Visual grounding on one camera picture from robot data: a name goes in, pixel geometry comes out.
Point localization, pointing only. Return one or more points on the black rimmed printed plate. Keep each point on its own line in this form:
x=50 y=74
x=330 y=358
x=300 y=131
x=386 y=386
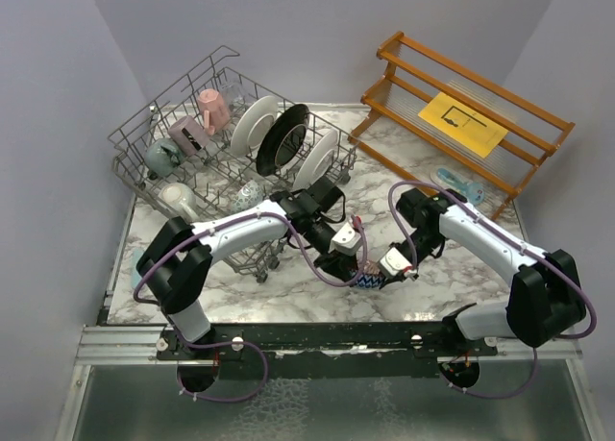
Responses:
x=253 y=126

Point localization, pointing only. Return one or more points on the blue rimmed white plate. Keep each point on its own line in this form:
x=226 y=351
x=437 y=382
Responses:
x=318 y=161

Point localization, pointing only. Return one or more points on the blue zigzag patterned bowl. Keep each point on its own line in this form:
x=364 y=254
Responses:
x=371 y=277

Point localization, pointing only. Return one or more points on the orange wooden shelf rack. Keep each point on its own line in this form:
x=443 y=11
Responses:
x=394 y=135

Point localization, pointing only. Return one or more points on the yellow paper card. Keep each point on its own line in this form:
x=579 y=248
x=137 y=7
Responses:
x=466 y=126

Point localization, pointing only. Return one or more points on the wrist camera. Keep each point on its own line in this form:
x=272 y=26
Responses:
x=348 y=240
x=391 y=262

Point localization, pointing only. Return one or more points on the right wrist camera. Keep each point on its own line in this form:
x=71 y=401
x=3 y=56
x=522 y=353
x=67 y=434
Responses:
x=391 y=262

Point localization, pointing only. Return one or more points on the red patterned glass bowl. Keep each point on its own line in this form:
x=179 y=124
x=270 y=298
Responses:
x=248 y=196

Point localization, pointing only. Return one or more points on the clear drinking glass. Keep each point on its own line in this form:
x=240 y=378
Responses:
x=233 y=94

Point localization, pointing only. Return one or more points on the pink cream mug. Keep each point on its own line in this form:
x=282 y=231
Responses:
x=214 y=110

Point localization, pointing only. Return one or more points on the black mounting base bar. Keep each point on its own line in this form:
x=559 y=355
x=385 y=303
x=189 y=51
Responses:
x=322 y=350

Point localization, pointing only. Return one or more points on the white grey mug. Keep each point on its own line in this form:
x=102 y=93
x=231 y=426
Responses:
x=181 y=199

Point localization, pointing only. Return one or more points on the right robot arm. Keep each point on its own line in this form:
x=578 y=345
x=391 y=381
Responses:
x=544 y=299

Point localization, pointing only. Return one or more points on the dark grey mug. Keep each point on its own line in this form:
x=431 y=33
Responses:
x=163 y=157

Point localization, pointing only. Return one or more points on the grey wire dish rack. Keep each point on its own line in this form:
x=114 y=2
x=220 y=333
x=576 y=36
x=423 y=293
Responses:
x=214 y=174

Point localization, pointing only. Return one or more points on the light blue sponge bar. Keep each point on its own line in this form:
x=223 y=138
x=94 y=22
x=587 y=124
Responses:
x=135 y=276

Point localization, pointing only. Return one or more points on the purple mug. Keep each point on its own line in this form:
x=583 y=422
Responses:
x=189 y=135

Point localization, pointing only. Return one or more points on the black rimmed cream plate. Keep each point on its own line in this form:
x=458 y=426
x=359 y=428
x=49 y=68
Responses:
x=283 y=141

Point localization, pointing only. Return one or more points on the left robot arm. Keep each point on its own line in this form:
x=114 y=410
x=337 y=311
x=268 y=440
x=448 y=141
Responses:
x=176 y=263

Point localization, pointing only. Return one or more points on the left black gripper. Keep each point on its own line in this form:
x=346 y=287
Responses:
x=340 y=265

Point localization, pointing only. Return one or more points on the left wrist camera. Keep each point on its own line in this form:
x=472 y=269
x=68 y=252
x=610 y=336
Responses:
x=348 y=240

